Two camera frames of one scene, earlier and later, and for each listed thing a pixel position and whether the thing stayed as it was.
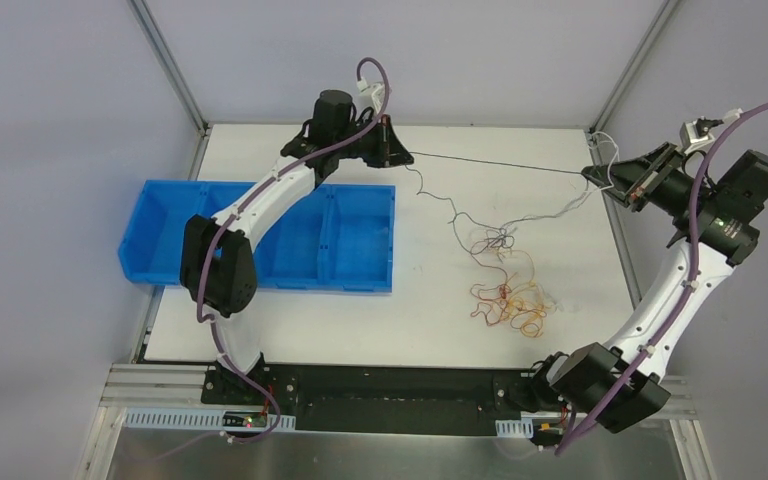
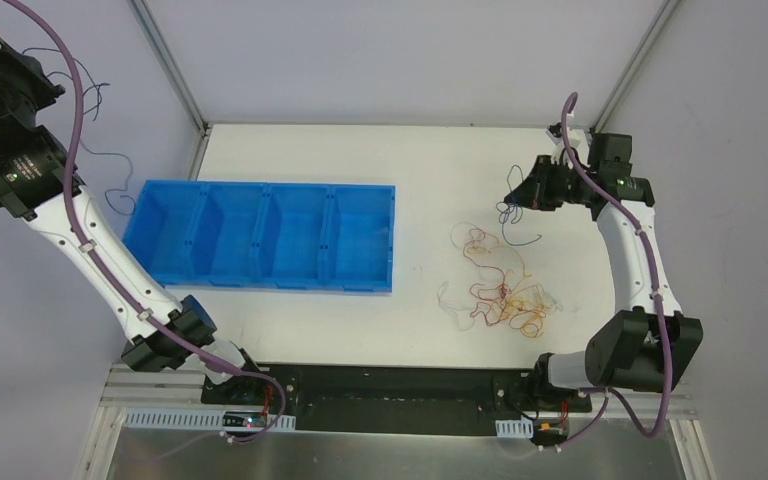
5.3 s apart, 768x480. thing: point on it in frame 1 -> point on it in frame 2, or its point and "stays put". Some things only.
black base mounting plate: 377,399 stays put
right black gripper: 645,175 -> 542,187
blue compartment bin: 337,238 stays put
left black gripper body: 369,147 -> 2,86
